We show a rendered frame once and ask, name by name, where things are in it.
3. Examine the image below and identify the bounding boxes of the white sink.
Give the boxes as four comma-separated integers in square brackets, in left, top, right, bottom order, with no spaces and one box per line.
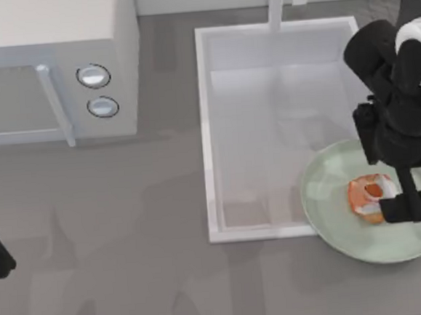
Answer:
[192,15,377,245]

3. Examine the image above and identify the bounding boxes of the tall white tap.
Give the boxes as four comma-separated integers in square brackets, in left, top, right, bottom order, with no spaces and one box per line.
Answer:
[266,0,305,34]

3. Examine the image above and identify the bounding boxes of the small round microwave knob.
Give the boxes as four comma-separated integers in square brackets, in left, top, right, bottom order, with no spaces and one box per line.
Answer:
[85,94,121,121]

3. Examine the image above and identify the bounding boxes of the orange and white donut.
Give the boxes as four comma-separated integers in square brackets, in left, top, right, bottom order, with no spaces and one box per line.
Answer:
[346,172,401,227]

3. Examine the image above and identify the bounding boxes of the pale green plate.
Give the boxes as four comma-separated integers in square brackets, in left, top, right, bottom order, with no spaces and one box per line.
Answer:
[296,133,421,271]

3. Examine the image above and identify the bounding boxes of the pale microwave oven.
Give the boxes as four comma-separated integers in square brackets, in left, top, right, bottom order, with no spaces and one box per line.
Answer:
[0,0,149,153]

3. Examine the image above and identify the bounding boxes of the large round microwave knob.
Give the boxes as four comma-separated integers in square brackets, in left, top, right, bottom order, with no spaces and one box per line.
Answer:
[74,61,113,92]

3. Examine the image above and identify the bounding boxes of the microwave glass door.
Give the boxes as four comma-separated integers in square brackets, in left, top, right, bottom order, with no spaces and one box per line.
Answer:
[0,41,74,146]

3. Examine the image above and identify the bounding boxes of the pale microwave door handle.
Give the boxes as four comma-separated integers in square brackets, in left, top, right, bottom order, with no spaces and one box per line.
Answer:
[34,61,77,151]

